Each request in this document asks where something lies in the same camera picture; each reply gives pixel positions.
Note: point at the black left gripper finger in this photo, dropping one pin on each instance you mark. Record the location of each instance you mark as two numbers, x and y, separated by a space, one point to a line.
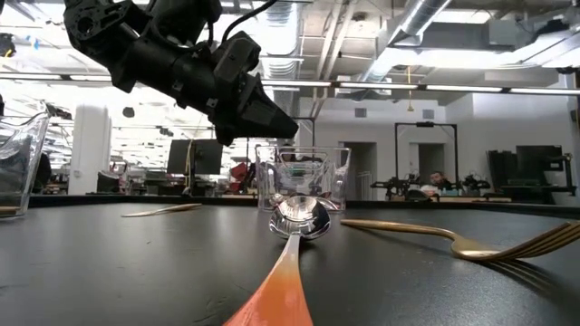
267 117
233 133

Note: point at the gold knife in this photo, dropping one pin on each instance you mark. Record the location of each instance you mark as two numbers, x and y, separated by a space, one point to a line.
172 208

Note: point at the clear plastic bin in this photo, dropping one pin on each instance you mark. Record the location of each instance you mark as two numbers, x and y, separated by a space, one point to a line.
27 154
272 176

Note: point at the gold fork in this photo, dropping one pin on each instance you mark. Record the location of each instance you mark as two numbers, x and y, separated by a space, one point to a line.
9 210
471 250

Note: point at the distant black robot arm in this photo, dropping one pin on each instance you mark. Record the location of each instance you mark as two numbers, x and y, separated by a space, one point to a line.
394 185
476 182

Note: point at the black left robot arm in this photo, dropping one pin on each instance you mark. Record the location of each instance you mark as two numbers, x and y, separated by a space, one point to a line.
95 27

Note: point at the black computer monitor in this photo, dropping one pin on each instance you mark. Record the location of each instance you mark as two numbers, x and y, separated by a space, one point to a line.
204 156

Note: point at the red chair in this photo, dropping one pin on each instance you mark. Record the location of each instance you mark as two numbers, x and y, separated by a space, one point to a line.
240 174

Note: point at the person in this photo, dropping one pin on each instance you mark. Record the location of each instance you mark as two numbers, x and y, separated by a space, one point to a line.
438 180
287 155

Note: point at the small black ceiling fixture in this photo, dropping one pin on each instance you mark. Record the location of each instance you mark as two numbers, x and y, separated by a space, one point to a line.
128 112

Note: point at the long ceiling light strip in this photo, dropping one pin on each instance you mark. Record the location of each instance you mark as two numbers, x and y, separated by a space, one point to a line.
376 85

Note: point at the white building column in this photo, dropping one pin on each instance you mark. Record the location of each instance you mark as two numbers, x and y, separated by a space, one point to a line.
88 154

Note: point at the black office chair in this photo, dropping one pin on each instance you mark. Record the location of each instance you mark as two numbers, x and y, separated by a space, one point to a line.
109 183

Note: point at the black workstation with monitors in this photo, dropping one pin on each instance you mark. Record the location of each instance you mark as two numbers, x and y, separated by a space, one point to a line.
539 158

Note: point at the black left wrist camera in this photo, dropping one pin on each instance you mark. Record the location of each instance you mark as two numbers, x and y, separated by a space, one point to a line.
186 20

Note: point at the silver ceiling ventilation duct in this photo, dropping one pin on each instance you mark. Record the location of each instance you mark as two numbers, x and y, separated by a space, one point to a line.
283 59
421 13

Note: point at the square wall vent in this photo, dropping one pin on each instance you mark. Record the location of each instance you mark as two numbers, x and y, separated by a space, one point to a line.
360 112
428 113

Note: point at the black table border frame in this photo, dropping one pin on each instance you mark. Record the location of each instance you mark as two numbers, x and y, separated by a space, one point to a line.
136 200

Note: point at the black metal station frame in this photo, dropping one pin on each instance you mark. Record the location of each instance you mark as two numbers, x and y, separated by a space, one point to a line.
426 123

